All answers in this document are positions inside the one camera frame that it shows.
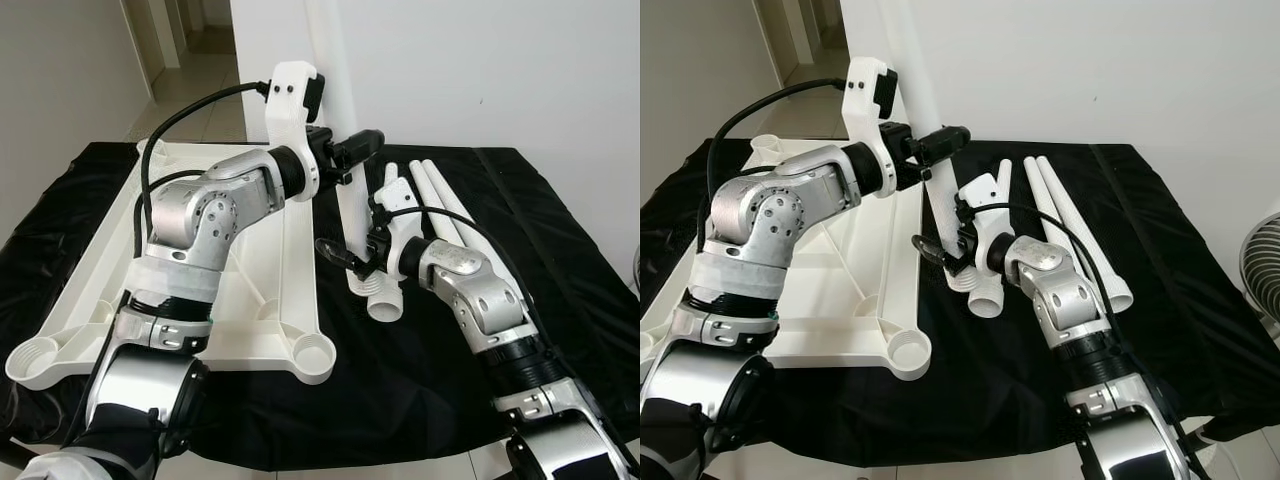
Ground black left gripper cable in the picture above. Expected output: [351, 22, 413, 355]
[130, 168, 206, 246]
[705, 168, 766, 241]

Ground white pedestal fan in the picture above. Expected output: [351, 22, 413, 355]
[1243, 208, 1280, 323]

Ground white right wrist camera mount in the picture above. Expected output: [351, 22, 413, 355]
[370, 178, 418, 281]
[956, 172, 1013, 276]

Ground white plastic children tabletop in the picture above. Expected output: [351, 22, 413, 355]
[5, 140, 338, 389]
[640, 133, 933, 381]

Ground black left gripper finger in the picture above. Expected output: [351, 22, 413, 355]
[333, 129, 387, 167]
[914, 124, 973, 164]

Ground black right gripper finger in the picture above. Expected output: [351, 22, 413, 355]
[912, 233, 970, 276]
[315, 237, 377, 278]

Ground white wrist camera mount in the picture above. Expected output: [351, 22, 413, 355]
[843, 57, 903, 199]
[262, 60, 328, 201]
[956, 172, 1013, 276]
[370, 178, 418, 281]

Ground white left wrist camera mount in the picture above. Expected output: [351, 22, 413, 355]
[262, 60, 328, 201]
[843, 57, 903, 199]

